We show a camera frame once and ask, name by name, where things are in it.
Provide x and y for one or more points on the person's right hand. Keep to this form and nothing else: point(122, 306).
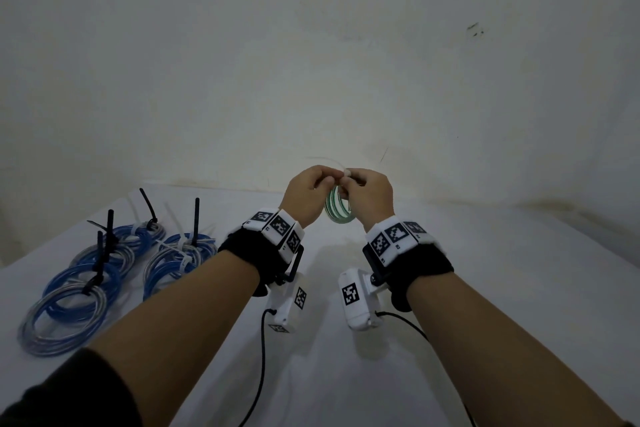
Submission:
point(374, 199)

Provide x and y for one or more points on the black zip tie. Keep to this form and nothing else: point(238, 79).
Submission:
point(110, 231)
point(100, 261)
point(196, 221)
point(149, 206)

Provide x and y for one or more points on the black sleeve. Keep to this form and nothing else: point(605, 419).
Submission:
point(75, 391)

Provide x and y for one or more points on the black wristband with marker tags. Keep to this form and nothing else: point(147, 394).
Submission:
point(250, 254)
point(420, 266)

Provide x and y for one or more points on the person's left fingers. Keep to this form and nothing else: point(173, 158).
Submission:
point(322, 174)

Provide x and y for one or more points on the person's left forearm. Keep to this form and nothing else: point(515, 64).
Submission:
point(175, 331)

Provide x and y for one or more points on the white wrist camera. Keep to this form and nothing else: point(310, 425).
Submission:
point(357, 304)
point(286, 304)

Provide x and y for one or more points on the person's right fingers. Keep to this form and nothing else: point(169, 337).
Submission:
point(354, 179)

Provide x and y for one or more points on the person's left hand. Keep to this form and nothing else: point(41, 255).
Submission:
point(301, 196)

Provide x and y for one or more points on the person's right forearm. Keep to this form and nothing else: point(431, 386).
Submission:
point(480, 351)

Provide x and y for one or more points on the white zip tie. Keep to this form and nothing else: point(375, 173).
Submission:
point(327, 160)
point(179, 257)

